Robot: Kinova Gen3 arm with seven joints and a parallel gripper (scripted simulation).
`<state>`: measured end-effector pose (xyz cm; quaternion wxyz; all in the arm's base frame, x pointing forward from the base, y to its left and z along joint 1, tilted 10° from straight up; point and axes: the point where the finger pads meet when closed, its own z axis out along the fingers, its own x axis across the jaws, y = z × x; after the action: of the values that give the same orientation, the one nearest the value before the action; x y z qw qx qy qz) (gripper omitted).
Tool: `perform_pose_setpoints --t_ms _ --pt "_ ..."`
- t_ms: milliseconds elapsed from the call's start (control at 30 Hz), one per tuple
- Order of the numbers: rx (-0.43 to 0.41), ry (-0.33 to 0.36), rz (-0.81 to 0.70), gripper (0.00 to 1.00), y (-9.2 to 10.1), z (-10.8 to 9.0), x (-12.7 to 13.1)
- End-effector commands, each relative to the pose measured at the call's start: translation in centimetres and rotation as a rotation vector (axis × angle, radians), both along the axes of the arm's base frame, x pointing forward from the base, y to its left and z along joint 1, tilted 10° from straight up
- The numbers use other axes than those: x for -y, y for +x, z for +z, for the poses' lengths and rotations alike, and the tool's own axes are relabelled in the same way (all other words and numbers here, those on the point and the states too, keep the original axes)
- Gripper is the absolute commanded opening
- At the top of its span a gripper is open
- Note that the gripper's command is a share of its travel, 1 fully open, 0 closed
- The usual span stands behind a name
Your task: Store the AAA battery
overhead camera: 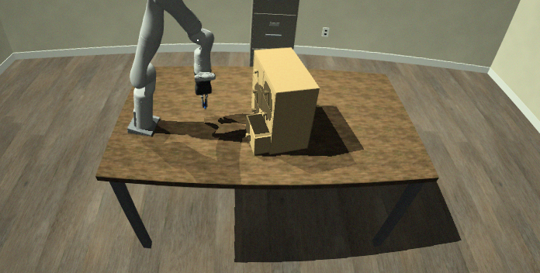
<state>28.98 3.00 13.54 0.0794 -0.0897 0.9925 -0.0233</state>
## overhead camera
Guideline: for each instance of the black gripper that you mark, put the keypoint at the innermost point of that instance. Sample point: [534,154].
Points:
[203,77]

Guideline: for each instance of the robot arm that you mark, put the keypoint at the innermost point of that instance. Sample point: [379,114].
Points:
[151,33]

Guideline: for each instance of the tan wooden chest of drawers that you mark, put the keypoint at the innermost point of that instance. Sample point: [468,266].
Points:
[296,95]

